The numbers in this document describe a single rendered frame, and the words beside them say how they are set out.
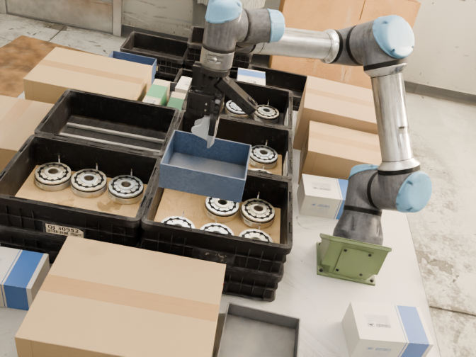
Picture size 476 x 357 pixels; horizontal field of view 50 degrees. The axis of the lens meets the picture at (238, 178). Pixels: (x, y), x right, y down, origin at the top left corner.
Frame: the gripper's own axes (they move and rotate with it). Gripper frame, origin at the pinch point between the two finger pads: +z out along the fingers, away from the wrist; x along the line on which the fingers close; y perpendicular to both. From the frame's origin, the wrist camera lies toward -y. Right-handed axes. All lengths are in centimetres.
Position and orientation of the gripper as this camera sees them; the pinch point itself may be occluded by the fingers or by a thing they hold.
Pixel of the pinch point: (212, 143)
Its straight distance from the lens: 128.8
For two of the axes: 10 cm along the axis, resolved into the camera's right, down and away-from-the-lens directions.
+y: -9.8, -2.1, 0.2
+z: -1.7, 8.4, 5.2
